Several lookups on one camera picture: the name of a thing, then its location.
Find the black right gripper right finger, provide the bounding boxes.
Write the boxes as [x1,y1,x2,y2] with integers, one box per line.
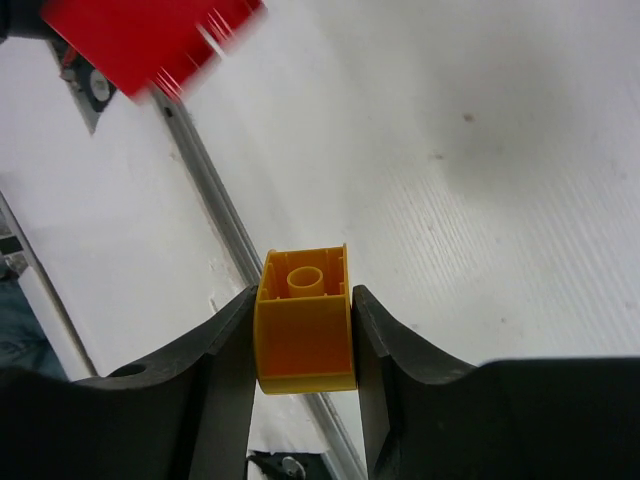
[352,286,639,479]

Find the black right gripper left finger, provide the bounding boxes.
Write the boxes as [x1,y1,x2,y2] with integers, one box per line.
[1,287,256,479]

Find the red yellow lego stack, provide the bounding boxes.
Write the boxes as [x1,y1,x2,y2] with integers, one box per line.
[42,0,265,99]
[253,245,357,395]

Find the aluminium frame rail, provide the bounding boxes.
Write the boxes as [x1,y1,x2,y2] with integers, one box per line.
[152,89,367,479]

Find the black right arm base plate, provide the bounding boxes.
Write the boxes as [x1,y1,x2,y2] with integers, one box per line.
[243,450,334,480]

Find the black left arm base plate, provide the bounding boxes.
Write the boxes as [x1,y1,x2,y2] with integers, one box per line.
[47,39,118,135]

